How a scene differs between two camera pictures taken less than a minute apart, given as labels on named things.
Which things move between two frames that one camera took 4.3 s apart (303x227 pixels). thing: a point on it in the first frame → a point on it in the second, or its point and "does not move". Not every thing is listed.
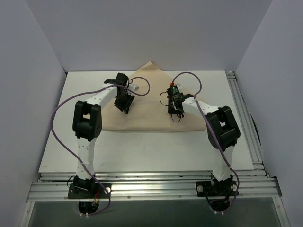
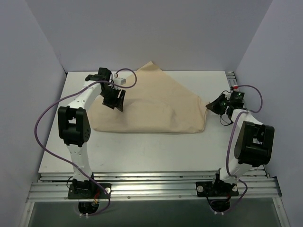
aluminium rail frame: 54,186 does not move
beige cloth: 148,110 does not move
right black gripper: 173,108 → 218,107
